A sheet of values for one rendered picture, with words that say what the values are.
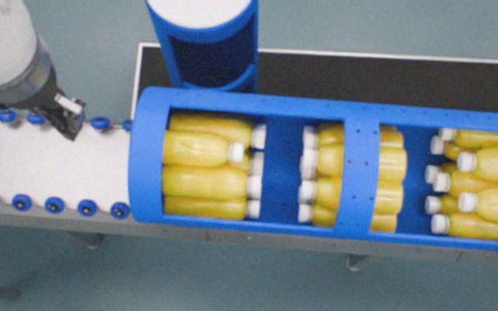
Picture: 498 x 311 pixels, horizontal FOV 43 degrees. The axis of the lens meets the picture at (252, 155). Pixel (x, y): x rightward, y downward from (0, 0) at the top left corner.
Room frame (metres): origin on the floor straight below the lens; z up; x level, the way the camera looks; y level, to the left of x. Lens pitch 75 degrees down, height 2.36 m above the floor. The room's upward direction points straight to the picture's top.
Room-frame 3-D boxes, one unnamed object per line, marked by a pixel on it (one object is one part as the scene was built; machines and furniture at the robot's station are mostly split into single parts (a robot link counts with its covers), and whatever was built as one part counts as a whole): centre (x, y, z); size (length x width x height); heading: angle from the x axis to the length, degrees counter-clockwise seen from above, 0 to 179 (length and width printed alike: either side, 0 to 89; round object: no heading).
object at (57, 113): (0.28, 0.26, 1.59); 0.04 x 0.01 x 0.11; 156
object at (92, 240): (0.31, 0.60, 0.31); 0.06 x 0.06 x 0.63; 85
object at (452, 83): (0.76, -0.30, 0.07); 1.50 x 0.52 x 0.15; 87
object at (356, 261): (0.23, -0.38, 0.31); 0.06 x 0.06 x 0.63; 85
